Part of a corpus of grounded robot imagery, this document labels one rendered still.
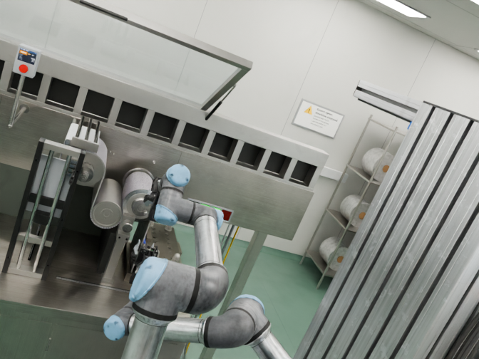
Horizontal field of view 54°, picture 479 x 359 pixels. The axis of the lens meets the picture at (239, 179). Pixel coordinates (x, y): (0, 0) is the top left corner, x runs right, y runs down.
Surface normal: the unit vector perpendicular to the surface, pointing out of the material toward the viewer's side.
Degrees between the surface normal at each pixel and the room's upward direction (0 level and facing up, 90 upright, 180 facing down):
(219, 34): 90
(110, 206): 90
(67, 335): 90
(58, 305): 0
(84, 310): 0
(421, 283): 90
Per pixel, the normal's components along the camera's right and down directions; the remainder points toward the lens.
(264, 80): 0.23, 0.36
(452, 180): -0.86, -0.23
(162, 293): 0.20, 0.10
